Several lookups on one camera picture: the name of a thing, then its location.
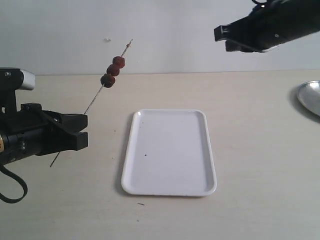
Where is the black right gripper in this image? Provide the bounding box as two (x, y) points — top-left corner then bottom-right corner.
(214, 0), (320, 53)

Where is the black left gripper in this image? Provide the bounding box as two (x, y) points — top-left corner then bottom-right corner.
(0, 103), (88, 165)

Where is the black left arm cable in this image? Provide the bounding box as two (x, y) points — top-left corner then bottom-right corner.
(0, 163), (28, 204)

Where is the round steel plate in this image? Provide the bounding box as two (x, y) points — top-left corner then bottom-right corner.
(296, 80), (320, 116)

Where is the white rectangular tray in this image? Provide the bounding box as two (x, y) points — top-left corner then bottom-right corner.
(121, 109), (217, 197)

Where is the dark red bead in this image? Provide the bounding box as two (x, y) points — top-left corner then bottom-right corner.
(112, 56), (125, 69)
(100, 73), (116, 88)
(106, 64), (120, 77)

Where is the thin metal skewer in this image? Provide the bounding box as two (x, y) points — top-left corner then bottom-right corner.
(49, 38), (134, 168)

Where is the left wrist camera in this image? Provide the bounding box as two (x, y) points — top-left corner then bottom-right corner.
(0, 67), (36, 114)

